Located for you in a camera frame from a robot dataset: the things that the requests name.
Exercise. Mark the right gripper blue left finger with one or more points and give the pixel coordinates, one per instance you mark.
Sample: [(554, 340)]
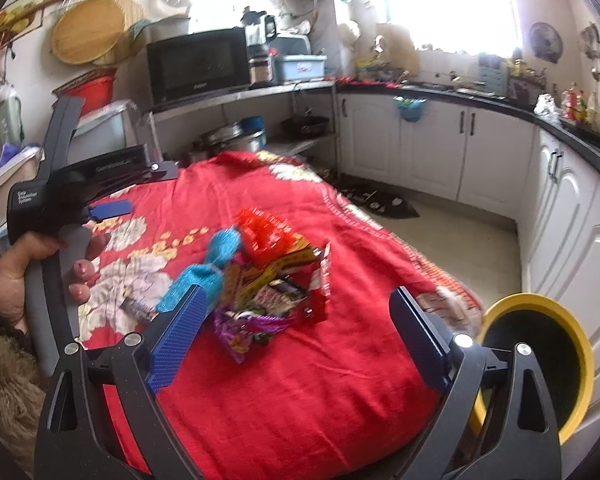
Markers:
[(170, 336)]

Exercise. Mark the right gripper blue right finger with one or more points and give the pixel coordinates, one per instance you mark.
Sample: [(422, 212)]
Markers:
[(425, 337)]

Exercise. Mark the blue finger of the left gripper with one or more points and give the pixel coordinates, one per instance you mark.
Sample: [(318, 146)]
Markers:
[(106, 211)]

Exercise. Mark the yellow round trash bin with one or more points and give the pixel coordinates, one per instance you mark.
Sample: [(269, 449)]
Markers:
[(559, 343)]

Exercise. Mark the person's left hand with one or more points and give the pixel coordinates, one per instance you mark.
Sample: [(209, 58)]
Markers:
[(37, 247)]

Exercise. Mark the purple snack wrapper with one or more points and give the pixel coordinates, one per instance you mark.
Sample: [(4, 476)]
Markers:
[(238, 330)]

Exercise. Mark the red floral table cloth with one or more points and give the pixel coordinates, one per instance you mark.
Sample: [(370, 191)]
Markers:
[(320, 399)]

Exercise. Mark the red plastic basket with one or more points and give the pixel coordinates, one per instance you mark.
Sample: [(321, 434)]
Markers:
[(95, 87)]

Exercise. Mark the blue knitted cloth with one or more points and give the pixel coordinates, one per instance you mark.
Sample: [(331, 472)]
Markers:
[(208, 275)]

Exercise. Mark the steel cooking pot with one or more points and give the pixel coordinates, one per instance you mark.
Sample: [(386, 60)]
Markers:
[(248, 135)]

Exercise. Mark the yellow snack wrapper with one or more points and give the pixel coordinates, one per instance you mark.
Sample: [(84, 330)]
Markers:
[(295, 284)]

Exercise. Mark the red crinkled plastic wrapper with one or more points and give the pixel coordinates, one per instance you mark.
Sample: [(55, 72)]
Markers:
[(266, 238)]

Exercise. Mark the black floor mat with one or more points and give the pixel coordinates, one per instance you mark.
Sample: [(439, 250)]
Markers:
[(374, 200)]

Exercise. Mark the black microwave oven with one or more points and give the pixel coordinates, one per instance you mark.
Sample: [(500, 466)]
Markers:
[(182, 67)]

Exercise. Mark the blue plastic storage box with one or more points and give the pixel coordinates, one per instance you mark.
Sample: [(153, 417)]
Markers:
[(299, 68)]

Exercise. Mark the blender with black lid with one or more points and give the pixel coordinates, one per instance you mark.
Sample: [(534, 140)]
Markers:
[(260, 30)]

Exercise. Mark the blue hanging basket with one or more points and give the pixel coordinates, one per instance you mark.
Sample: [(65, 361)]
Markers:
[(410, 110)]

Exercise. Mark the black granite countertop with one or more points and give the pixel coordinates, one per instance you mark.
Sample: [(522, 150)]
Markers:
[(583, 140)]

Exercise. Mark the white plastic bag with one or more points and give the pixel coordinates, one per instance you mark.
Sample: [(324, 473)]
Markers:
[(547, 109)]

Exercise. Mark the red sauce bottle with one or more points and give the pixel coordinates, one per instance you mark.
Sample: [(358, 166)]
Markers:
[(570, 102)]

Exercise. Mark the small wall fan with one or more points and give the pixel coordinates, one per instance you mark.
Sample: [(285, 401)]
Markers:
[(545, 42)]

